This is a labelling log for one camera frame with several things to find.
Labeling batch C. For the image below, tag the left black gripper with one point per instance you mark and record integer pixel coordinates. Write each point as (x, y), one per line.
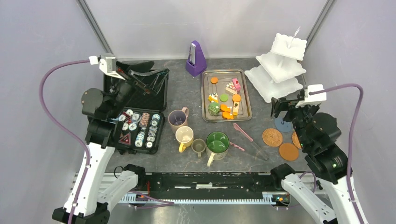
(154, 79)

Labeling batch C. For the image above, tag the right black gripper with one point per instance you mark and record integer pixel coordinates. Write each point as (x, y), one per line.
(289, 103)

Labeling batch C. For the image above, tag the yellow rectangular cake bar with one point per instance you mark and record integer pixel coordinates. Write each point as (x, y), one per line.
(236, 105)

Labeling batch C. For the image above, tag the pink cake piece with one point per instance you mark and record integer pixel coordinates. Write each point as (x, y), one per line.
(236, 84)

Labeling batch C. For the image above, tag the pink steel tongs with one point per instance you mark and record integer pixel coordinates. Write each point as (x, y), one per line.
(252, 147)

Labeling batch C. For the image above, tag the layered strawberry cake slice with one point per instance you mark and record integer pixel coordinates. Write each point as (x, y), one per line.
(231, 89)

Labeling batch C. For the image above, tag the green swirl roll cake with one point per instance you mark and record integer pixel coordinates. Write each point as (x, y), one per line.
(214, 108)

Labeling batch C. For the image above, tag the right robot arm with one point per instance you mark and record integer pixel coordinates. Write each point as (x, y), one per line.
(317, 133)

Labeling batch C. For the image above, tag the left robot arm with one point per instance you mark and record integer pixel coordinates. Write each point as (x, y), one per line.
(86, 203)

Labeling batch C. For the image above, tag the blue smiley coaster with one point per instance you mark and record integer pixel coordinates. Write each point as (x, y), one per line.
(283, 126)

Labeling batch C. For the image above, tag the white three-tier cake stand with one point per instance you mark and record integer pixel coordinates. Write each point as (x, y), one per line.
(276, 76)

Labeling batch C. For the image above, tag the woven coaster far right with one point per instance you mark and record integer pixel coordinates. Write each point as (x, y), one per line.
(296, 141)

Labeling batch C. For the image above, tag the woven brown coaster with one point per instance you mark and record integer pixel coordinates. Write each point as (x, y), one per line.
(272, 137)

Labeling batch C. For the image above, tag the black poker chip case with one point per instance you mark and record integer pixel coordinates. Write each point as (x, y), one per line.
(142, 115)

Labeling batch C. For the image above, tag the orange round coaster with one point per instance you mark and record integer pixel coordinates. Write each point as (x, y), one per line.
(288, 151)

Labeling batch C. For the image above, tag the purple metronome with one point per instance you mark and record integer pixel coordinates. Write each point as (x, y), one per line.
(196, 61)

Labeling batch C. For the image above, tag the orange sandwich cookie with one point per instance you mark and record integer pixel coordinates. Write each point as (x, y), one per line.
(236, 98)

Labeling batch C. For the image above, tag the pink mug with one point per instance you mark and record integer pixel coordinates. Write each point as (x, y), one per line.
(178, 118)

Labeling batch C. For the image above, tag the lower orange fish cake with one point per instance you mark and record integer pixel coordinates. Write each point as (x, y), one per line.
(227, 115)

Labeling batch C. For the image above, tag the orange fish cake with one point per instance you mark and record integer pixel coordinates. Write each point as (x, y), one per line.
(227, 115)
(225, 108)

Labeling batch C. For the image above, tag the steel serving tray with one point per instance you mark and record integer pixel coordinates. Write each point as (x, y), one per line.
(224, 77)

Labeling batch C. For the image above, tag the upper orange fish cake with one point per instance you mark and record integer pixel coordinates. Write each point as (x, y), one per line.
(225, 108)

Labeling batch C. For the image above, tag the green macaron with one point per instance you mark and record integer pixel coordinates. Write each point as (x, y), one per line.
(224, 98)

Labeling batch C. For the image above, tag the small orange macaron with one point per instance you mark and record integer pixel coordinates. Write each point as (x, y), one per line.
(214, 80)

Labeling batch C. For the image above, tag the yellow cake slice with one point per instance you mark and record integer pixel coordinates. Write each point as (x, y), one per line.
(213, 97)

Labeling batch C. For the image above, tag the green interior mushroom mug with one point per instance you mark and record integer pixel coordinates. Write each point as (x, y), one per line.
(217, 145)

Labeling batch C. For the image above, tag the small grey-green mug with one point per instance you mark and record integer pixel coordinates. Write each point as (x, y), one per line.
(199, 147)

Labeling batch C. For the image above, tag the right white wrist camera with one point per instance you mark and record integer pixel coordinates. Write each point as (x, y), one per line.
(310, 98)

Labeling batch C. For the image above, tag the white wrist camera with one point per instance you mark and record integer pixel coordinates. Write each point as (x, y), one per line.
(310, 98)
(107, 64)

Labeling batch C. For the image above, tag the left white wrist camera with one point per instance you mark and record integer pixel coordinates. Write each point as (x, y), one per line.
(107, 64)

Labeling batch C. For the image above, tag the cream yellow-handled mug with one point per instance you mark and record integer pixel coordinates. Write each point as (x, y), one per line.
(185, 137)

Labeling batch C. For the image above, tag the white cable duct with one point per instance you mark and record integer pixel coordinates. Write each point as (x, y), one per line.
(271, 198)

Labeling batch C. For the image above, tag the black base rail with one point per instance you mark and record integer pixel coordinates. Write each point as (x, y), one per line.
(209, 186)

